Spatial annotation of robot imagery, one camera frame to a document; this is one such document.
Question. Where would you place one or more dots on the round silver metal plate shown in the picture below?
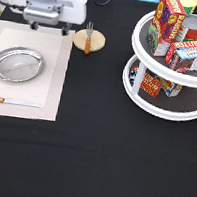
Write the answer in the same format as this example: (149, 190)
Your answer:
(19, 64)

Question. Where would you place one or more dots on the yellow green container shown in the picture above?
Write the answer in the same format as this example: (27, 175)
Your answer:
(189, 5)

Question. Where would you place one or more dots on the red labelled tin can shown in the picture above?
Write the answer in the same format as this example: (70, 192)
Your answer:
(188, 30)

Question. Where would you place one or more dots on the red butter box upper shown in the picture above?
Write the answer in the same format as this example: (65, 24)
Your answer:
(178, 45)

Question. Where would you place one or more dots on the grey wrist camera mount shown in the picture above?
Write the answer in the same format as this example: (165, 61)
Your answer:
(43, 11)

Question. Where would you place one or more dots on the blue and brown box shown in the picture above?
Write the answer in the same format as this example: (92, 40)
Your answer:
(184, 59)

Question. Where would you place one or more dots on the red raisins box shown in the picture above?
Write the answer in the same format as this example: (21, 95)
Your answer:
(168, 18)

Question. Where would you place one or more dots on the white two-tier turntable shelf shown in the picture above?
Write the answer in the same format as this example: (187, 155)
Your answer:
(180, 108)

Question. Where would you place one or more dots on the round wooden coaster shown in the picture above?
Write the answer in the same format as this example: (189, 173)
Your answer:
(97, 40)

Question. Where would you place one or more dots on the knife with wooden handle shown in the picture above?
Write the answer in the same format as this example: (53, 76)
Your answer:
(19, 102)

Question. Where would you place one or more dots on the fork with wooden handle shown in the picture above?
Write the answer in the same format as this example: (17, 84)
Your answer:
(89, 31)

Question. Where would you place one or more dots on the beige woven placemat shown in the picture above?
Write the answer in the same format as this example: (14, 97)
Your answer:
(46, 88)

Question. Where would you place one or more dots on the red butter box lower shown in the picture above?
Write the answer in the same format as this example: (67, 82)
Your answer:
(150, 84)

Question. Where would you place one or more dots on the red butter box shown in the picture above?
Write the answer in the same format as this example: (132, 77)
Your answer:
(178, 45)
(150, 84)

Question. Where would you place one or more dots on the yellow blue box lower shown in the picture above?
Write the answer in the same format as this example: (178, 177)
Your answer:
(170, 88)

